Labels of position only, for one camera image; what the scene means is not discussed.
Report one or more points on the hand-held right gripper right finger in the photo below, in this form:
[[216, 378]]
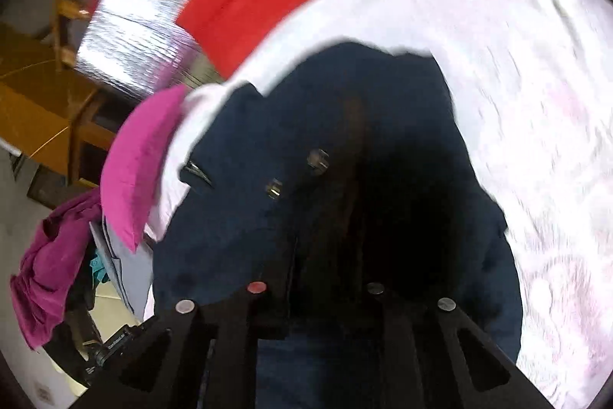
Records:
[[412, 351]]

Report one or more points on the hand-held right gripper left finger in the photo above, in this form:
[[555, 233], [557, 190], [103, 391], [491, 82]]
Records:
[[225, 342]]

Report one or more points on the navy blue jacket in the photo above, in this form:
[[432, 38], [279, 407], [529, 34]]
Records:
[[268, 246]]

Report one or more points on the grey cloth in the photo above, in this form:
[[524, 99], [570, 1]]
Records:
[[124, 275]]

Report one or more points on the teal cloth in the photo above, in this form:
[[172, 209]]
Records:
[[99, 268]]

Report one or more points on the black cloth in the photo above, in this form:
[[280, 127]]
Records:
[[72, 342]]

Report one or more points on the purple garment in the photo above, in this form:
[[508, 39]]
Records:
[[52, 265]]

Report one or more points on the pink folded cloth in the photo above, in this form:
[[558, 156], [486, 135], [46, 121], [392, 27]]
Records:
[[139, 160]]

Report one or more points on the white pink bed sheet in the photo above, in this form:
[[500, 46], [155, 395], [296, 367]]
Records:
[[527, 102]]

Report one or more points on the silver foil mat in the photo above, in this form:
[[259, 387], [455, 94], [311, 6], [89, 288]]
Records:
[[143, 21]]

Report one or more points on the folded red cloth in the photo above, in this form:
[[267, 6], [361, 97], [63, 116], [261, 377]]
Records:
[[249, 2]]

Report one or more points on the wooden chair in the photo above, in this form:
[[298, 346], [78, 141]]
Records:
[[67, 7]]

